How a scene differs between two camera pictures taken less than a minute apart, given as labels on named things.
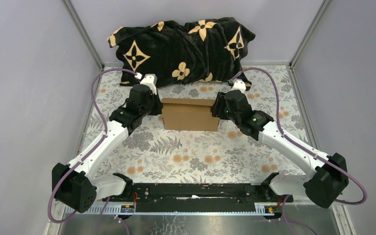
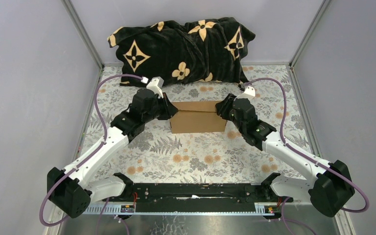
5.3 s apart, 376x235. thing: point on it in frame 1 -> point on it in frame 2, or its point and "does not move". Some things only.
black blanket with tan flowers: [190, 53] does not move
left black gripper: [159, 105] -> [169, 109]
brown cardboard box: [189, 114] does not move
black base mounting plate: [198, 198] does not move
